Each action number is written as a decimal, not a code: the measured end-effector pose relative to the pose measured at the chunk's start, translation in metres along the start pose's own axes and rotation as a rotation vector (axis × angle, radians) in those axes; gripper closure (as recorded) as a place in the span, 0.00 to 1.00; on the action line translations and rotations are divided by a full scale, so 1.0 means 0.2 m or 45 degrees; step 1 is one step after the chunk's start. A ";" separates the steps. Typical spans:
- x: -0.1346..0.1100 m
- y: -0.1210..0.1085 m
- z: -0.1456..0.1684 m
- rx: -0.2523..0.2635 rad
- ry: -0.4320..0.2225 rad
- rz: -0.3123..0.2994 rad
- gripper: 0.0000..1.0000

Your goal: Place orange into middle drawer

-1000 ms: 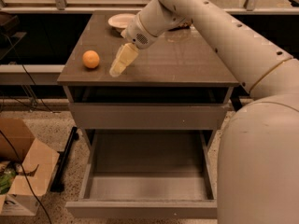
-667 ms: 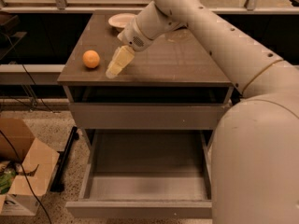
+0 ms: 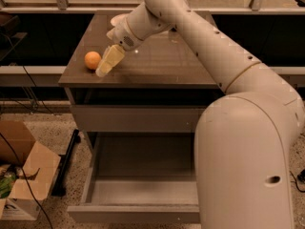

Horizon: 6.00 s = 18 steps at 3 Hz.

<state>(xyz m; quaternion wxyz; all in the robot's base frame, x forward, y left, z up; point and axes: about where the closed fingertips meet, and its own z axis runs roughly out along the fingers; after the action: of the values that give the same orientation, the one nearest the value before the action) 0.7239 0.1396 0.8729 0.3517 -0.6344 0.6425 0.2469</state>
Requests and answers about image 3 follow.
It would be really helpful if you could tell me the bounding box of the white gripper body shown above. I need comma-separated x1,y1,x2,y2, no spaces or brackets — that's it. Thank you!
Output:
107,17,143,52

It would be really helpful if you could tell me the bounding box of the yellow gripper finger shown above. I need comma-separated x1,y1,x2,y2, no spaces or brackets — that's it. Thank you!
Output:
95,45,125,77

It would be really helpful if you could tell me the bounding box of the orange fruit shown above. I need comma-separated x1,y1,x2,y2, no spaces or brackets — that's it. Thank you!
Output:
84,52,101,70

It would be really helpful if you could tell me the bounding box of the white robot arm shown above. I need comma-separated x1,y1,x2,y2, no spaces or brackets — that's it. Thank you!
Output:
96,0,304,229

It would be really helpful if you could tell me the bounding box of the closed grey top drawer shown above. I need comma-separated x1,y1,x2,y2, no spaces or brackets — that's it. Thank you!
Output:
71,105,203,133

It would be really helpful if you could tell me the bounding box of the grey drawer cabinet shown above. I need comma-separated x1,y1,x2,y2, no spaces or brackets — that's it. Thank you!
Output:
58,10,246,155

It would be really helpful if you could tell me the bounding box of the open grey middle drawer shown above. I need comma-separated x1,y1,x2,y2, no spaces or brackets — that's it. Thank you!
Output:
68,133,200,223

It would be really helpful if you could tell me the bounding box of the white paper bowl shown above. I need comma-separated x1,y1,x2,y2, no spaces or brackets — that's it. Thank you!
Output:
111,13,127,27

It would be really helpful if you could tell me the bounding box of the open cardboard box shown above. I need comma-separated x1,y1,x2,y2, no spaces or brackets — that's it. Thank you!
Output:
0,121,60,220

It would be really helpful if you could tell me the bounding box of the green item in box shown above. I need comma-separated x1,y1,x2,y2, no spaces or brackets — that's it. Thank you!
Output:
0,172,16,198

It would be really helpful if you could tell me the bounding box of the black cable at left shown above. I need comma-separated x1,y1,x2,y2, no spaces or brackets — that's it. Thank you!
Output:
0,35,58,229

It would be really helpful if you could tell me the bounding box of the black cable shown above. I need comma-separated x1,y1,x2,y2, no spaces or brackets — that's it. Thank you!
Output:
289,168,305,194
0,35,58,229

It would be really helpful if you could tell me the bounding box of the black cable at right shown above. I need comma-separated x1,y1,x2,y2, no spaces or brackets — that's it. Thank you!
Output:
289,168,305,194

